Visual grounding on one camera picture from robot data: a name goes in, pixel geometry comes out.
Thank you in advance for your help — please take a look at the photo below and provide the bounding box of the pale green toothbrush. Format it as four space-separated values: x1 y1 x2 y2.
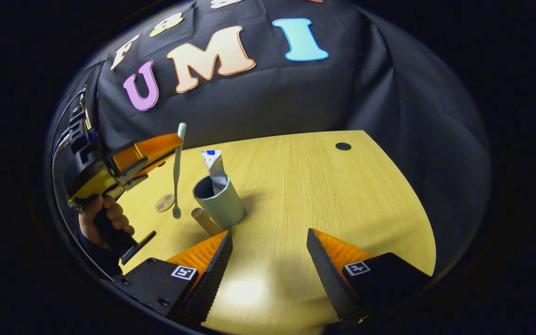
172 122 187 219

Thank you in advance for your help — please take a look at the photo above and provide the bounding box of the white toothpaste tube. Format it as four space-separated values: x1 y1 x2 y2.
201 150 229 195

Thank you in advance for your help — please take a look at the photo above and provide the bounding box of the black backdrop cloth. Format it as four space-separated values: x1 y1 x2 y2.
47 0 489 280

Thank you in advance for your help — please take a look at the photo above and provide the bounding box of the black cable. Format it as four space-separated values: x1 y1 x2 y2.
51 86 87 196

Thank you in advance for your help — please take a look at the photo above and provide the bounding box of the wooden desktop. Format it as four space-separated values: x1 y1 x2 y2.
119 130 437 335

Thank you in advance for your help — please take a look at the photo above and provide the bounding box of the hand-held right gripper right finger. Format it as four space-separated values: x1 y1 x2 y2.
306 228 431 322

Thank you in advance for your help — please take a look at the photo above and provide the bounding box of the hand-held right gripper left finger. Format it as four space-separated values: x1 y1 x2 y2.
112 231 234 324

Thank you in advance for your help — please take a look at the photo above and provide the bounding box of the grey cup with wooden handle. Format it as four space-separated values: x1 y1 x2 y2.
190 174 247 235

